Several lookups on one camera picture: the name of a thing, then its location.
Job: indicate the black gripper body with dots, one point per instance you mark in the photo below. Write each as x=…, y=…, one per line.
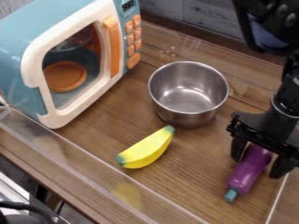
x=270, y=130

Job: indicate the yellow toy banana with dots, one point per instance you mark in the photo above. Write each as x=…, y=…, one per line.
x=147, y=150

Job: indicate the orange microwave turntable plate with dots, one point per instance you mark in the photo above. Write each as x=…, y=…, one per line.
x=64, y=76

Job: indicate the black clamp bracket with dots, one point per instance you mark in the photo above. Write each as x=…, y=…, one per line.
x=47, y=212

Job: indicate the silver metal pot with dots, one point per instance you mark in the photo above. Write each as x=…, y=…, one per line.
x=188, y=90

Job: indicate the purple toy eggplant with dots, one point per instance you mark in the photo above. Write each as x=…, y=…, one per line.
x=243, y=177

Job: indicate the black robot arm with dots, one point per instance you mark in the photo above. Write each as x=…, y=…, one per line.
x=270, y=28

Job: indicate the blue toy microwave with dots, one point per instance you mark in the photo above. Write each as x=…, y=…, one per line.
x=93, y=32

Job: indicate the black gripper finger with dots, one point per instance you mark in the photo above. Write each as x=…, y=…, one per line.
x=282, y=166
x=238, y=147

